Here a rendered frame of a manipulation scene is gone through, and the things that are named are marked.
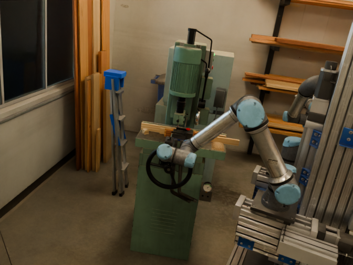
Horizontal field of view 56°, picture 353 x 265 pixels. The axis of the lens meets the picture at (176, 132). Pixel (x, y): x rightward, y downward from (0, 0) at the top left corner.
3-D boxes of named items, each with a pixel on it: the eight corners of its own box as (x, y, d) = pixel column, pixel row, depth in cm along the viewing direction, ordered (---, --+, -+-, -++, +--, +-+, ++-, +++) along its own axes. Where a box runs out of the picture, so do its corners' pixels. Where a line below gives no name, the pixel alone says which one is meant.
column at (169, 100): (162, 138, 252) (174, 41, 228) (166, 128, 273) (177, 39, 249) (191, 142, 251) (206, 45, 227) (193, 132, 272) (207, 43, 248)
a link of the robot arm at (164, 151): (170, 161, 156) (153, 156, 157) (171, 163, 167) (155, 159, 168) (175, 145, 158) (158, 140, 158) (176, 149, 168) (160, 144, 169)
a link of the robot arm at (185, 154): (198, 149, 167) (177, 142, 168) (196, 157, 157) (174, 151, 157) (194, 162, 170) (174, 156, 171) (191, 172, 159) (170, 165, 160)
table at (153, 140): (131, 151, 210) (131, 143, 208) (140, 135, 239) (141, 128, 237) (225, 166, 207) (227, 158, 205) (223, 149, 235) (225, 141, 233)
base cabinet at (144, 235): (128, 251, 246) (137, 165, 223) (143, 209, 301) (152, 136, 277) (188, 261, 244) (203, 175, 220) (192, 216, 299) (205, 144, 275)
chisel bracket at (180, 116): (172, 125, 224) (174, 113, 221) (174, 120, 237) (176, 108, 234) (183, 127, 223) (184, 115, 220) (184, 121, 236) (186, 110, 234)
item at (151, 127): (140, 129, 233) (141, 123, 232) (141, 129, 235) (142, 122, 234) (225, 142, 230) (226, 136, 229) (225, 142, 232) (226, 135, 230)
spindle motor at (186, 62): (167, 95, 213) (173, 46, 203) (170, 90, 230) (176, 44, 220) (194, 100, 212) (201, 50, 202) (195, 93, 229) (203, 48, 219)
